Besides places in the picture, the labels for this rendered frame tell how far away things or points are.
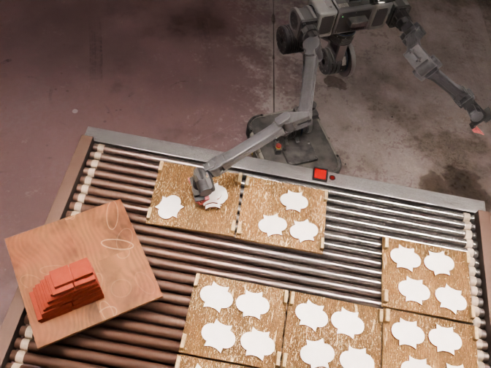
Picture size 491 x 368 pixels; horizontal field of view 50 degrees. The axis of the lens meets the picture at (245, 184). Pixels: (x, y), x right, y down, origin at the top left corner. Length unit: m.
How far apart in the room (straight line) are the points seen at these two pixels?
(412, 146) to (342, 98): 0.67
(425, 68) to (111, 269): 1.56
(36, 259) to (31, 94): 2.17
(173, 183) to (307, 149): 1.34
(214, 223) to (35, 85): 2.30
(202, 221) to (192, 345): 0.57
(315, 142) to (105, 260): 1.93
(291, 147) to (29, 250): 1.95
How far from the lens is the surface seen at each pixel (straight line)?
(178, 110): 4.10
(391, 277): 2.55
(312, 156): 3.64
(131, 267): 2.28
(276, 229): 2.49
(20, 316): 2.38
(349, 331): 2.38
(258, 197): 2.58
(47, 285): 2.10
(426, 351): 2.48
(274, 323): 2.33
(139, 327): 2.31
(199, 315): 2.30
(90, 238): 2.36
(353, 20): 2.69
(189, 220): 2.49
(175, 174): 2.62
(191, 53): 4.53
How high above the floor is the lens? 3.11
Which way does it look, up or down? 56 degrees down
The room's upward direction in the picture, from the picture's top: 11 degrees clockwise
